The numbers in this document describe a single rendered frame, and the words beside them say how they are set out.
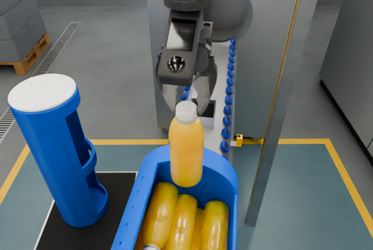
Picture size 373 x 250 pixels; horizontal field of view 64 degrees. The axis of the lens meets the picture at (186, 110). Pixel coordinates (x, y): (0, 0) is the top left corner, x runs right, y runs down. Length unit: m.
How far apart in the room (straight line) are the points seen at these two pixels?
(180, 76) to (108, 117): 2.47
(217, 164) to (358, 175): 1.95
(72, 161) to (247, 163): 1.37
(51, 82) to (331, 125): 2.34
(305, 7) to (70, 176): 1.27
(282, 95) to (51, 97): 0.98
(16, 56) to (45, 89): 2.30
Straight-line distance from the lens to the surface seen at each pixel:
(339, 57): 3.08
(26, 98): 1.42
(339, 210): 2.35
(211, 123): 1.26
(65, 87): 1.42
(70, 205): 1.80
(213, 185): 0.88
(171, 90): 0.51
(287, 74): 1.28
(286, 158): 2.52
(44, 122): 1.37
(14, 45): 3.67
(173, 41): 0.42
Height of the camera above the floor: 1.79
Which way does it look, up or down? 39 degrees down
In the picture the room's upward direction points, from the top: straight up
